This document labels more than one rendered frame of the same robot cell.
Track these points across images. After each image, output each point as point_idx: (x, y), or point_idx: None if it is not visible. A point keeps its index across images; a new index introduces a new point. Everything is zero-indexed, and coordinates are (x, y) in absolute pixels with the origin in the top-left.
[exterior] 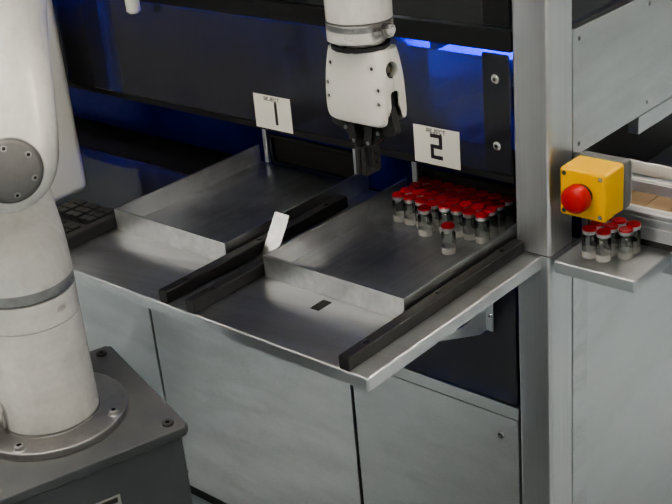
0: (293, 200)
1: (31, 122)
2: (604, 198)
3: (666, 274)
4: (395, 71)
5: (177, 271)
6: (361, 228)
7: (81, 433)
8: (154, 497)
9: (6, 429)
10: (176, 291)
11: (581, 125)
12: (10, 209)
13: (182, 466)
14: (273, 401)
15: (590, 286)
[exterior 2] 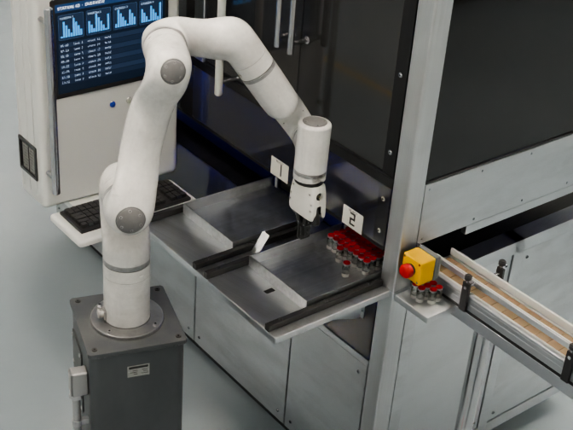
0: (280, 218)
1: (144, 201)
2: (419, 274)
3: None
4: (321, 197)
5: (205, 250)
6: (308, 247)
7: (138, 331)
8: (164, 368)
9: (105, 320)
10: (201, 264)
11: (425, 230)
12: (127, 235)
13: (181, 357)
14: None
15: None
